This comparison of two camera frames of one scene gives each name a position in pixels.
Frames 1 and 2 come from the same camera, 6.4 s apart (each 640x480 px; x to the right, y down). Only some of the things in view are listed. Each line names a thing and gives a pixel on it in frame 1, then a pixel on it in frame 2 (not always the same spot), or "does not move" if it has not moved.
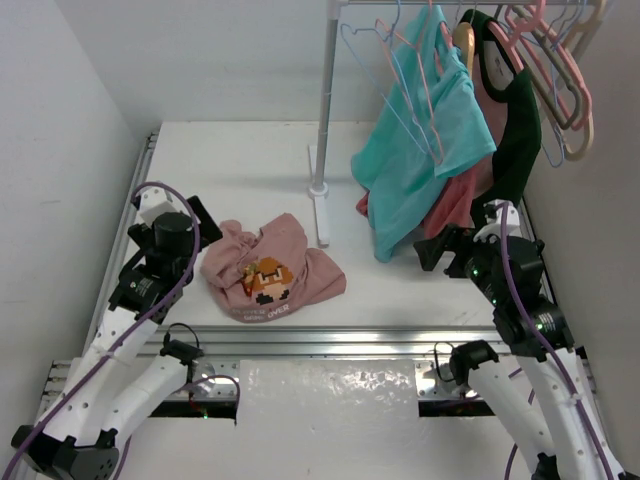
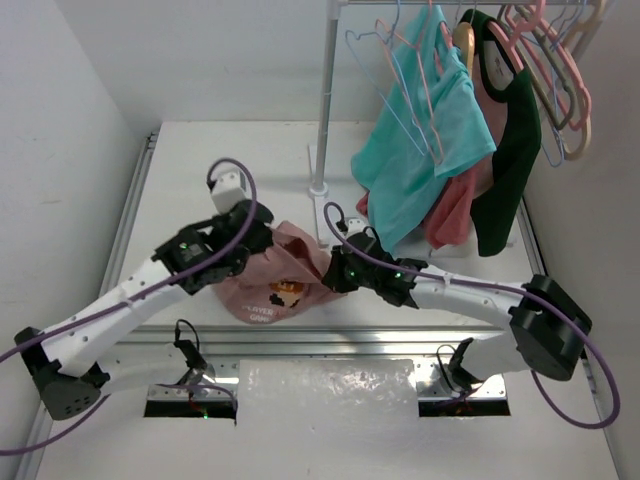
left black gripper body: (204, 220) -> (257, 233)
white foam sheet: (333, 392) does not move
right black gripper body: (475, 262) -> (346, 278)
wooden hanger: (464, 40) does not move
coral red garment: (451, 204) does not move
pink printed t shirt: (272, 276) does not move
